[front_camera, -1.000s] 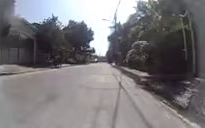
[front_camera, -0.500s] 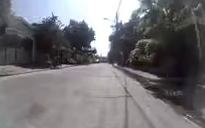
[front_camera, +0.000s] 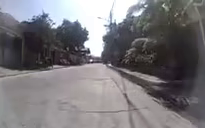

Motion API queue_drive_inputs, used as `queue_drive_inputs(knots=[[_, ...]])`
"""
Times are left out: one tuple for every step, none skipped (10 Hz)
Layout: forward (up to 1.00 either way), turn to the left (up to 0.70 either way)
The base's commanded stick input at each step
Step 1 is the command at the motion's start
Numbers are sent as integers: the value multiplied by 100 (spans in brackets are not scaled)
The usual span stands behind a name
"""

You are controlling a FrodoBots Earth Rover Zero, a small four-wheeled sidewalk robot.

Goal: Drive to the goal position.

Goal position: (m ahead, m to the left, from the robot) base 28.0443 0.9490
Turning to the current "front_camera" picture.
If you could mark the grey concrete road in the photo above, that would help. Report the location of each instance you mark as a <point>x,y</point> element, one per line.
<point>83,96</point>

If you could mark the row of trees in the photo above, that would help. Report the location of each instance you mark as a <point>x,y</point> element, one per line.
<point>140,50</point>

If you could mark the group of dark trees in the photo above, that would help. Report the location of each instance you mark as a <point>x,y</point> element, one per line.
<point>71,35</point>

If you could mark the street lamp pole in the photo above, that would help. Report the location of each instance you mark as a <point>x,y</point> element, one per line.
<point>111,17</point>

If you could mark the dirt verge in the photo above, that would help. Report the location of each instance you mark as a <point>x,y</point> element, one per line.
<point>176,94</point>

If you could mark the low building with canopy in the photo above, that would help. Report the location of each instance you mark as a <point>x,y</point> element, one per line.
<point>6,50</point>

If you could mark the grey pavement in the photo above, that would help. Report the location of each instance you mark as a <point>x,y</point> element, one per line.
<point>3,71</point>

